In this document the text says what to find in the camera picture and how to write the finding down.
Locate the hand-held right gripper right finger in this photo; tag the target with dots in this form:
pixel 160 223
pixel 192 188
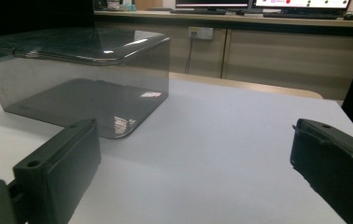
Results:
pixel 336 161

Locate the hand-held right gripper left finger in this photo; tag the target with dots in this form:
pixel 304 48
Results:
pixel 62 168

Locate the transparent grey plastic box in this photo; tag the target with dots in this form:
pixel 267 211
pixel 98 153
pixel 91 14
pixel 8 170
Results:
pixel 81 102

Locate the transparent grey box lid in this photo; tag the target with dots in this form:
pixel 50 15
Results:
pixel 72 43

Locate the black computer mouse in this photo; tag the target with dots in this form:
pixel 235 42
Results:
pixel 349 16

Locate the black keyboard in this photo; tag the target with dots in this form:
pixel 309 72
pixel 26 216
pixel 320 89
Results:
pixel 299 15
pixel 196 11

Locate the wooden counter top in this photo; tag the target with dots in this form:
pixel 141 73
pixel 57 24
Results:
pixel 258 20

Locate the computer monitor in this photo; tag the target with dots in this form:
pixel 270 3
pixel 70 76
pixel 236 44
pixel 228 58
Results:
pixel 212 3
pixel 302 3

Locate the white wall socket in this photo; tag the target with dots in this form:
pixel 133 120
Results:
pixel 200 33

